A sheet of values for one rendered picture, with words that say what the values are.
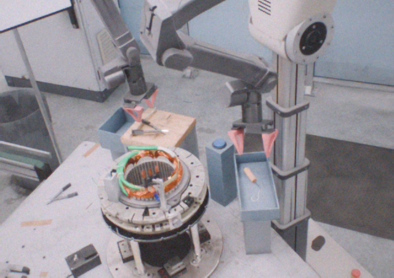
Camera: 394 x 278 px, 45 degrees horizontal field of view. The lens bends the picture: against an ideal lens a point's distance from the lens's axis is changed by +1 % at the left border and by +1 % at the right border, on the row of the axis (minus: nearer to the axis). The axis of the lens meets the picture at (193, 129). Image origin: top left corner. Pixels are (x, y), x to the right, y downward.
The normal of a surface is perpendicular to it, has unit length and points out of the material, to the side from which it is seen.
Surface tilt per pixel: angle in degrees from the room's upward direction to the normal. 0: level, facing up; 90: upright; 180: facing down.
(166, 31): 109
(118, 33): 78
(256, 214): 90
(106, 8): 91
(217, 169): 90
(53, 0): 83
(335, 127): 0
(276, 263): 0
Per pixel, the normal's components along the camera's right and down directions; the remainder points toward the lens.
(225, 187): 0.72, 0.36
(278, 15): -0.87, 0.36
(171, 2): -0.14, -0.48
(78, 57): -0.40, 0.58
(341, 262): -0.10, -0.79
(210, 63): 0.52, 0.69
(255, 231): 0.00, 0.60
